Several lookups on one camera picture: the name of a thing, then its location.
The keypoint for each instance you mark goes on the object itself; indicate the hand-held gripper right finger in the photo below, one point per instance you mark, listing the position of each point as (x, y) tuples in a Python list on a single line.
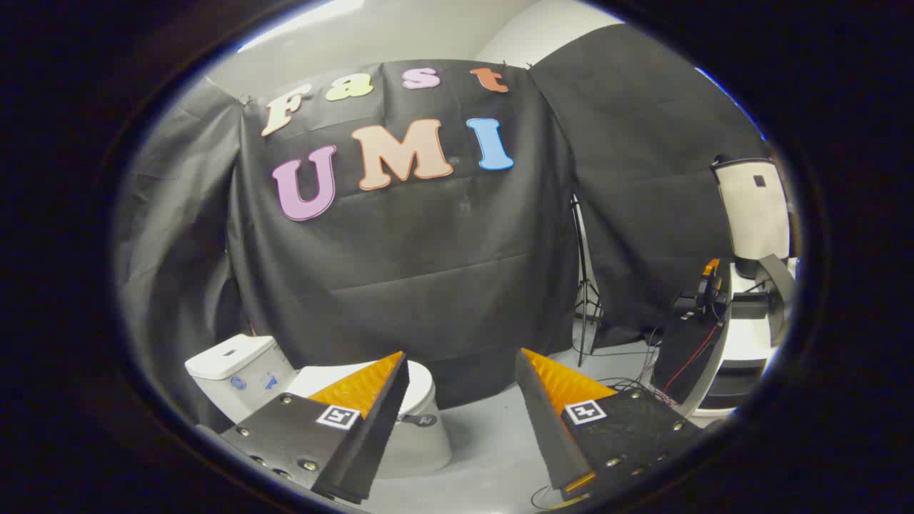
[(546, 428)]

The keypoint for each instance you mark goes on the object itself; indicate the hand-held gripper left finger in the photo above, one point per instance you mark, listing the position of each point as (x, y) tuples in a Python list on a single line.
[(382, 428)]

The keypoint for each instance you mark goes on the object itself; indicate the white toilet lid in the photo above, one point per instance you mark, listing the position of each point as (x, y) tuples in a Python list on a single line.
[(335, 375)]

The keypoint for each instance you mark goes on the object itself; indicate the white toilet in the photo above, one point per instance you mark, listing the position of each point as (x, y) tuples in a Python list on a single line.
[(228, 365)]

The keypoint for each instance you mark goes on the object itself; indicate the black light stand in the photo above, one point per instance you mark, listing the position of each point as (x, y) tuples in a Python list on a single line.
[(583, 285)]

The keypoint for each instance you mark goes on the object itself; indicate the black flat panel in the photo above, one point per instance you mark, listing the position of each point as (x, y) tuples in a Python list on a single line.
[(685, 350)]

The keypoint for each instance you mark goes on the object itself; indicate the black backdrop cloth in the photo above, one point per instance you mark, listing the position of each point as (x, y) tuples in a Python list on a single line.
[(178, 235), (643, 178), (428, 250)]

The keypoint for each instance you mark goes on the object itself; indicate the orange and black gripper device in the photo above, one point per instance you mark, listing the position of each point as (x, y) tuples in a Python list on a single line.
[(709, 282)]

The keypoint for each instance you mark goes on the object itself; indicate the white robot with screen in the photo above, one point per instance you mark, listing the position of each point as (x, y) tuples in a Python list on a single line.
[(757, 207)]

